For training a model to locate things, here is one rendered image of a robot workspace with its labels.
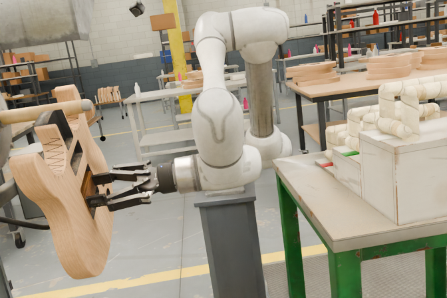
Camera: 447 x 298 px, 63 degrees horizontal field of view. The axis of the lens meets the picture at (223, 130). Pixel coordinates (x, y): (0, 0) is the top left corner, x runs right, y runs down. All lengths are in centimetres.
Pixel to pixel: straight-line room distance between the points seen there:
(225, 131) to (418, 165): 39
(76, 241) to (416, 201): 70
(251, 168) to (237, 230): 85
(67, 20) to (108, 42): 1140
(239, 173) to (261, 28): 56
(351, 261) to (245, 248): 93
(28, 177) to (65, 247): 19
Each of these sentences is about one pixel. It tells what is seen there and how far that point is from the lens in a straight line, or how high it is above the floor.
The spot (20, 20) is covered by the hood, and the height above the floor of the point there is 143.
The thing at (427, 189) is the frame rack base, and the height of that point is 100.
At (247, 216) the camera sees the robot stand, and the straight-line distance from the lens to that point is 165.
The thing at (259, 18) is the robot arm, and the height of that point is 141.
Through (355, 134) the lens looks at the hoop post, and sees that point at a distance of 103.
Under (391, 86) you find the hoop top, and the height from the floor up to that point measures 121.
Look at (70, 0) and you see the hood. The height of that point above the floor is 145.
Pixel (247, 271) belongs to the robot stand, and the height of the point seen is 33.
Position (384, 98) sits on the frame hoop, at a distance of 87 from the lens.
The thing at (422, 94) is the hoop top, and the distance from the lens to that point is 81.
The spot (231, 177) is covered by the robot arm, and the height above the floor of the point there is 105.
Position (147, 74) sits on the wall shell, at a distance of 1195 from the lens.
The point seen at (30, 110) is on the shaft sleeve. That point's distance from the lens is 93.
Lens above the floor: 133
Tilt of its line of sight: 13 degrees down
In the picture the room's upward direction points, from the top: 8 degrees counter-clockwise
